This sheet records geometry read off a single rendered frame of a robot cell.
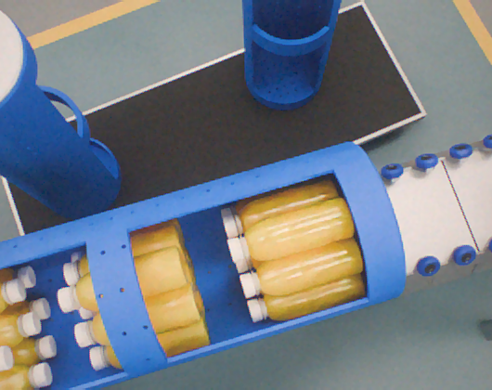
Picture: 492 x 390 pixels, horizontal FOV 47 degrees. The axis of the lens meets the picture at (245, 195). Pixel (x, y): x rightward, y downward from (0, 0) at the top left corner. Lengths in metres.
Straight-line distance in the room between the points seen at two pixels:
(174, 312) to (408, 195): 0.56
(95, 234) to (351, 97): 1.41
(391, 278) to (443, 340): 1.26
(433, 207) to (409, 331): 0.97
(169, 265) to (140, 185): 1.16
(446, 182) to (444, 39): 1.32
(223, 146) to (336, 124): 0.42
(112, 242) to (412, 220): 0.63
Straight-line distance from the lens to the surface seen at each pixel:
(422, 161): 1.21
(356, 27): 2.29
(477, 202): 1.28
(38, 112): 1.38
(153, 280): 0.92
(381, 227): 0.89
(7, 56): 1.30
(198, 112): 2.11
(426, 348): 2.17
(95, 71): 2.43
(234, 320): 1.09
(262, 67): 2.17
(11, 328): 1.08
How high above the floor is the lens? 2.08
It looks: 75 degrees down
